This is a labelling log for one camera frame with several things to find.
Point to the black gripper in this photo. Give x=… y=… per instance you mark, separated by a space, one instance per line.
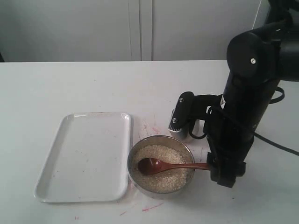
x=230 y=139

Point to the brown wooden spoon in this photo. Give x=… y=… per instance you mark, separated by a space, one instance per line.
x=152 y=166

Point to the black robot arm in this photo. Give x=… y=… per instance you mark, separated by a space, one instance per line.
x=258 y=60

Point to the stainless steel cup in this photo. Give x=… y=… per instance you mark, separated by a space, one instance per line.
x=182 y=134

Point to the steel bowl of rice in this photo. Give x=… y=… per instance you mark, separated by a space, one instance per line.
x=166 y=184

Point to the white rectangular plastic tray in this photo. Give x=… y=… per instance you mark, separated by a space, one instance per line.
x=87 y=161

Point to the white cabinet behind table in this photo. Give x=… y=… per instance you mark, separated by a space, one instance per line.
x=123 y=30

